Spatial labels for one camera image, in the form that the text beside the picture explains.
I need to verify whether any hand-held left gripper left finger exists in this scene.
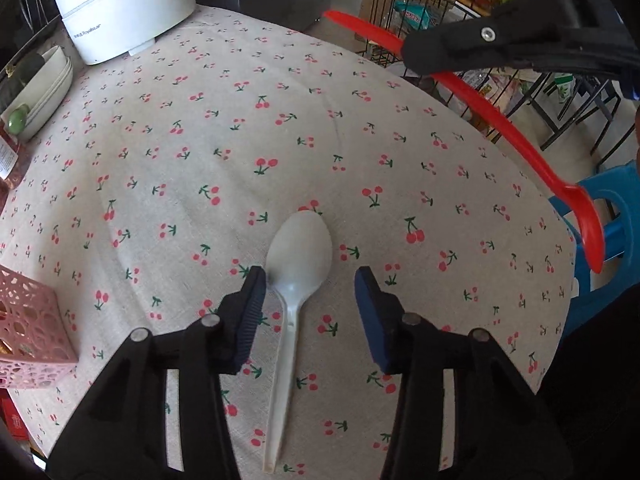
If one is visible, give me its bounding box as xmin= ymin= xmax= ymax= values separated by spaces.
xmin=45 ymin=266 xmax=267 ymax=480

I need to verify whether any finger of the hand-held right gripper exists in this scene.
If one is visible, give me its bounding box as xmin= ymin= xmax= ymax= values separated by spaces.
xmin=402 ymin=0 xmax=556 ymax=77

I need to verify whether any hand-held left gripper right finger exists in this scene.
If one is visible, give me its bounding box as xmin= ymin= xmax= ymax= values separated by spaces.
xmin=354 ymin=267 xmax=573 ymax=480

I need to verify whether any white plastic spoon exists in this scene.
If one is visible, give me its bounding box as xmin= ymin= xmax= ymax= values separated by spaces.
xmin=263 ymin=210 xmax=333 ymax=473

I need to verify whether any red plastic spoon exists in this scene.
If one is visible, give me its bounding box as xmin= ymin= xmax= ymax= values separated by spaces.
xmin=324 ymin=10 xmax=606 ymax=275

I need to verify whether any pink plastic basket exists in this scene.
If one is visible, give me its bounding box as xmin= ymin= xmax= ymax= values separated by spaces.
xmin=0 ymin=264 xmax=80 ymax=390

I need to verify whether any teal snack packet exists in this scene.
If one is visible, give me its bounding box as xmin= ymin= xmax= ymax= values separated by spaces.
xmin=392 ymin=0 xmax=446 ymax=31

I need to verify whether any blue plastic stool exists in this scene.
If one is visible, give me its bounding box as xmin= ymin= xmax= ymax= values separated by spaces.
xmin=547 ymin=162 xmax=640 ymax=306

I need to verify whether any cherry print tablecloth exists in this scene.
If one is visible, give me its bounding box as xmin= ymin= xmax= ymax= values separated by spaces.
xmin=0 ymin=5 xmax=581 ymax=480

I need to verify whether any large glass jar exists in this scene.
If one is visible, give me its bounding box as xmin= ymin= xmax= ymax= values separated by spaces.
xmin=0 ymin=125 xmax=28 ymax=196

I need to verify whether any stack of white bowls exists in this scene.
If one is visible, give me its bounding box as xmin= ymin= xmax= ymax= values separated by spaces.
xmin=0 ymin=45 xmax=75 ymax=142

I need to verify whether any small green knob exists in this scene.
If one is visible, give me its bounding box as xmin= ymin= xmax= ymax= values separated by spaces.
xmin=7 ymin=105 xmax=31 ymax=133

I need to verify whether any white electric pot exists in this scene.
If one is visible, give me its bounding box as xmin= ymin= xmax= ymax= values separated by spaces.
xmin=49 ymin=0 xmax=333 ymax=66

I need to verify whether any dark green squash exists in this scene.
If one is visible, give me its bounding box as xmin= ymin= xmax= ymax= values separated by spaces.
xmin=10 ymin=50 xmax=48 ymax=81

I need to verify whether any black wire rack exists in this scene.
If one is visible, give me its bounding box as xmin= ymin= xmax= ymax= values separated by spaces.
xmin=360 ymin=0 xmax=640 ymax=156

